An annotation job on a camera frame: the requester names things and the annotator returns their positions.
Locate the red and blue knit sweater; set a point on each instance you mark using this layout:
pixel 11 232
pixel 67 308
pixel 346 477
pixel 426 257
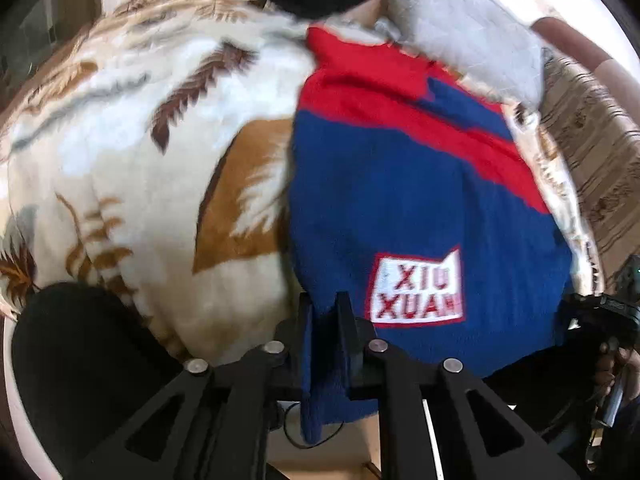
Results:
pixel 415 195

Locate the beige patterned cloth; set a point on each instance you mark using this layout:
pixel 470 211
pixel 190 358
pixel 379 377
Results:
pixel 595 160

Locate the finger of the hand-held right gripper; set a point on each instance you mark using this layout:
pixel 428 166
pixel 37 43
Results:
pixel 582 307

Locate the pink cloth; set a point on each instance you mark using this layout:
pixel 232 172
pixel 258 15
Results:
pixel 371 12

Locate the person's right hand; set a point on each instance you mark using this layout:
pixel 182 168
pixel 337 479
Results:
pixel 607 372

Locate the leaf print fleece blanket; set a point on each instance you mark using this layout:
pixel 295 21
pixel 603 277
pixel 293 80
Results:
pixel 150 160

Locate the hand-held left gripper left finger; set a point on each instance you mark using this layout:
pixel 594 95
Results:
pixel 306 340

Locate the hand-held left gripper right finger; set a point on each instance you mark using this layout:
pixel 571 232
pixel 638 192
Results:
pixel 345 330

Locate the wooden cabinet with glass doors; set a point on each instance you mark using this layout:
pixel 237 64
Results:
pixel 30 25

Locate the dark cloth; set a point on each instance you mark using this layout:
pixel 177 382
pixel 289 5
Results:
pixel 85 365

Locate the grey quilted bedspread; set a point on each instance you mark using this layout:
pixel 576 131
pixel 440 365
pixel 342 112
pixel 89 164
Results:
pixel 460 25

